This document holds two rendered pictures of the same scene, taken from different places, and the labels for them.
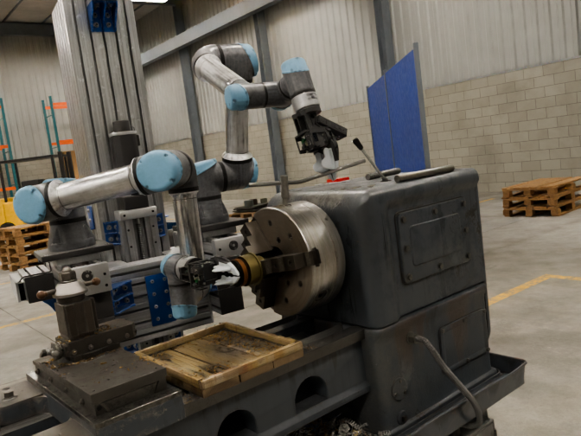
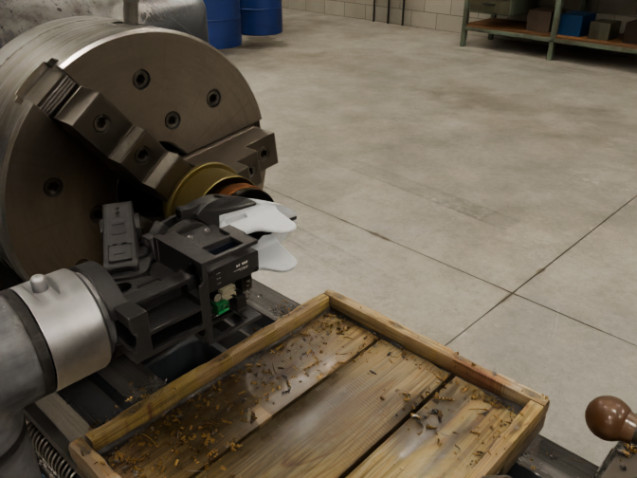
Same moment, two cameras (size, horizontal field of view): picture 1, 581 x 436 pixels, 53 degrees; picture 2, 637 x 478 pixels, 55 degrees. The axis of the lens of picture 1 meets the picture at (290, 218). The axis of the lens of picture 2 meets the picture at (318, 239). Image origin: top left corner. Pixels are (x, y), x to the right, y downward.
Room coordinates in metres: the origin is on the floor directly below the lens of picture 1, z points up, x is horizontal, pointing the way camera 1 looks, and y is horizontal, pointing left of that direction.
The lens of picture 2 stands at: (1.54, 0.66, 1.33)
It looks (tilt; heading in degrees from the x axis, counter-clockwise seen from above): 28 degrees down; 262
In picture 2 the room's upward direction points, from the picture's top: straight up
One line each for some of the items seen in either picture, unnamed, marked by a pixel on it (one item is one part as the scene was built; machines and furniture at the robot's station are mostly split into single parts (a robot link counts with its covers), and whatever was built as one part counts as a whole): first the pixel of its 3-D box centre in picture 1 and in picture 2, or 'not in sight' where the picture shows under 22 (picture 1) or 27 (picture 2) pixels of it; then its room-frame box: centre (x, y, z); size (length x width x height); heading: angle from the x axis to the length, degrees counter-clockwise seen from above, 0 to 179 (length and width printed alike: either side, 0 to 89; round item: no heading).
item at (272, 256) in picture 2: (224, 281); (270, 253); (1.52, 0.19, 1.07); 0.09 x 0.06 x 0.03; 38
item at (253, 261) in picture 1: (247, 270); (216, 213); (1.56, 0.13, 1.08); 0.09 x 0.09 x 0.09; 39
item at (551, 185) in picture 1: (546, 195); not in sight; (8.83, -3.94, 0.22); 1.25 x 0.86 x 0.44; 130
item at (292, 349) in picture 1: (216, 354); (319, 434); (1.48, 0.24, 0.89); 0.36 x 0.30 x 0.04; 39
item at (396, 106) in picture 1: (394, 153); not in sight; (8.29, -1.58, 1.18); 4.12 x 0.80 x 2.35; 179
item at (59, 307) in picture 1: (77, 314); not in sight; (1.34, 0.53, 1.07); 0.07 x 0.07 x 0.10; 39
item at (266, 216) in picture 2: (223, 270); (269, 222); (1.52, 0.19, 1.10); 0.09 x 0.06 x 0.03; 38
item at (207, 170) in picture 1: (204, 177); not in sight; (2.18, 0.30, 1.33); 0.13 x 0.12 x 0.14; 116
